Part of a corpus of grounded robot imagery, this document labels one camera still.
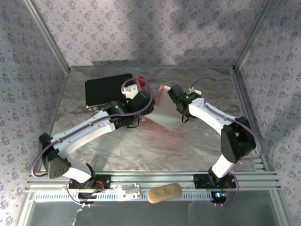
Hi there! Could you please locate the pink sheet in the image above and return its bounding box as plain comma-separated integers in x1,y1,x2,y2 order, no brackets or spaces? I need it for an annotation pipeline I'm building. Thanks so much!
143,84,189,131

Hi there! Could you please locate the black flat box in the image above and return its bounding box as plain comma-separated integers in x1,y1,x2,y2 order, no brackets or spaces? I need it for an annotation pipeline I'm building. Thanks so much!
85,73,135,111

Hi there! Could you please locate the white plastic connector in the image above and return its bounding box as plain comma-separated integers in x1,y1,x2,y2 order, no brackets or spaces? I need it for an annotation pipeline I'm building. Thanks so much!
117,183,142,202

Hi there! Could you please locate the tan oval pad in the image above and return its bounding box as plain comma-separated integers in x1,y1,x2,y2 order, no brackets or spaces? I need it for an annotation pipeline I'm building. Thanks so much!
147,183,182,204

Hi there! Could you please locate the black board with LED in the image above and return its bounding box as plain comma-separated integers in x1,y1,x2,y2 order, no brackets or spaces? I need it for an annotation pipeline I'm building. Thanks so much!
211,191,228,203

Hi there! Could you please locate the aluminium frame rail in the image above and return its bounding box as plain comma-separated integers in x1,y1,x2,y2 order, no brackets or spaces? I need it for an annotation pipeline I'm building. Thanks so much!
24,170,283,192

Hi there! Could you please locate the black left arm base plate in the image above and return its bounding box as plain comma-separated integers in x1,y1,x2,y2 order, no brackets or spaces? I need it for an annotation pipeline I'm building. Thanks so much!
68,174,111,190

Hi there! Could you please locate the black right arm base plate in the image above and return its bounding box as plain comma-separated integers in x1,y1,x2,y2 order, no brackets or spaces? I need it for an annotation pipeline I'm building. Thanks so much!
193,173,237,189

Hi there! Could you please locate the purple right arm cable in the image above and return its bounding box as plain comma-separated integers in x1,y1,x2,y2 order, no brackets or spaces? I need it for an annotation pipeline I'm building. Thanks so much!
189,77,263,165

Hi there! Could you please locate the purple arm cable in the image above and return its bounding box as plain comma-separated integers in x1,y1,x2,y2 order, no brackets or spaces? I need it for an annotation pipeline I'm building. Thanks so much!
31,78,156,177
189,77,263,165

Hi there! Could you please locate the black board with wires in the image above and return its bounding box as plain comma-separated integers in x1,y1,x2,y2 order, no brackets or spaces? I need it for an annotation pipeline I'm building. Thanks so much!
78,192,97,204

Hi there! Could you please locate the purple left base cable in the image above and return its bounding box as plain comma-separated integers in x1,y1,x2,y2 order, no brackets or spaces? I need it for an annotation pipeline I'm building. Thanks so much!
63,174,94,208

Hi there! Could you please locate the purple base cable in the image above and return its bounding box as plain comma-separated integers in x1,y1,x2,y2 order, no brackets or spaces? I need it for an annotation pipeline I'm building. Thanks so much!
63,174,94,208
215,173,241,208

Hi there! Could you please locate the aluminium corner post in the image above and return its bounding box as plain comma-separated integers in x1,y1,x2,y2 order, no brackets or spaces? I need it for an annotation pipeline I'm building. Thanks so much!
23,0,71,73
234,0,280,69

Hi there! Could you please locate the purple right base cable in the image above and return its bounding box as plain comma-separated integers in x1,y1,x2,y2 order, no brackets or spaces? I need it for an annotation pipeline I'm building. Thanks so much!
215,173,241,208

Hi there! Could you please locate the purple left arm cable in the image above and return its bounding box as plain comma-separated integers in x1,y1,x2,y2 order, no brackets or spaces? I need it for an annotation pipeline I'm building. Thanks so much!
31,78,156,177

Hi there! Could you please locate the white slotted cable duct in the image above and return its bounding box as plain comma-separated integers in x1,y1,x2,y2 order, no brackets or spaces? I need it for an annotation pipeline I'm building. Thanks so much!
34,190,226,202

